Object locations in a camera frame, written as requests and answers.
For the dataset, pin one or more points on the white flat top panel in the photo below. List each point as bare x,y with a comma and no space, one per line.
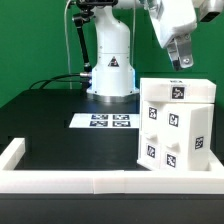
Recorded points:
99,120

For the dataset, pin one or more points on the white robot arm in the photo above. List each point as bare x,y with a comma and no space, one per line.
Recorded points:
113,78

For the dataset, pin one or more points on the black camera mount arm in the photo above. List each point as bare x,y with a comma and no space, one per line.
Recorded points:
84,16

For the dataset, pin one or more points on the white cabinet body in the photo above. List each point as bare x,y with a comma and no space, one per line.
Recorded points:
197,122

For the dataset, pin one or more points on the white U-shaped border fence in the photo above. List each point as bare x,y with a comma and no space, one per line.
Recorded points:
210,181

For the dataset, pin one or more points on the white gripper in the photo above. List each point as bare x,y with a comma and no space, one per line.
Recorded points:
172,18

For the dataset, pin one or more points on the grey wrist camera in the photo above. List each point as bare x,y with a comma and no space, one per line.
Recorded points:
208,10

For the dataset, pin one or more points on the white box with tags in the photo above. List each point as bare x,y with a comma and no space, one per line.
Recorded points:
177,90

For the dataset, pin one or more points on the white door panel with tags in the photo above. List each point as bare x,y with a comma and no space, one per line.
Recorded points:
149,153

